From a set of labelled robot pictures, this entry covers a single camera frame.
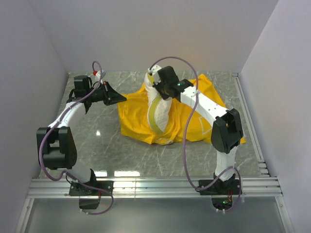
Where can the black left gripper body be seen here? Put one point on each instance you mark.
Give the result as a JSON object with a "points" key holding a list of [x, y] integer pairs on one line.
{"points": [[97, 94]]}

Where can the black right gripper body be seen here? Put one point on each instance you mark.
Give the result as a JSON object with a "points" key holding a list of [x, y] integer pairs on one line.
{"points": [[162, 89]]}

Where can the cream dotted foam pillow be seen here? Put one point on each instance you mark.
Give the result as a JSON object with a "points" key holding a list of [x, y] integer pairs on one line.
{"points": [[158, 108]]}

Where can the yellow printed pillowcase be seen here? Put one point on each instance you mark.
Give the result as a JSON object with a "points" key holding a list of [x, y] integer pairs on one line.
{"points": [[134, 123]]}

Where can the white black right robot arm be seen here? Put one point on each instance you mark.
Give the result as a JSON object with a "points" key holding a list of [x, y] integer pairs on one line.
{"points": [[226, 125]]}

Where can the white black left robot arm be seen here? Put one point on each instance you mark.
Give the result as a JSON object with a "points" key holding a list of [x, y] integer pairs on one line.
{"points": [[55, 143]]}

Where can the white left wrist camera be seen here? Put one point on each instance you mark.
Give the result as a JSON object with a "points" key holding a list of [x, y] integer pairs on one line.
{"points": [[99, 76]]}

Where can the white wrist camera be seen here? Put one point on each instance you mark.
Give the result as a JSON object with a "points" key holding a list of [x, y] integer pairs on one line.
{"points": [[99, 76], [152, 74]]}

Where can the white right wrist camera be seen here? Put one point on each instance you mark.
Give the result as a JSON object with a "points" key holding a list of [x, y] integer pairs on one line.
{"points": [[152, 74]]}

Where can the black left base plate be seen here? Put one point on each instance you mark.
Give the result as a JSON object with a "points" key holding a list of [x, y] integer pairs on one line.
{"points": [[102, 190]]}

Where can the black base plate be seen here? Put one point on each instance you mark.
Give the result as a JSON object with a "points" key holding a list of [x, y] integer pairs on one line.
{"points": [[102, 190], [222, 193]]}

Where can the aluminium front mounting rail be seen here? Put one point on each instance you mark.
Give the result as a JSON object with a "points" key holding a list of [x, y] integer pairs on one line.
{"points": [[139, 187]]}

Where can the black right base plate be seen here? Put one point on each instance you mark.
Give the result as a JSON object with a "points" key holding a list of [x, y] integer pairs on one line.
{"points": [[222, 193]]}

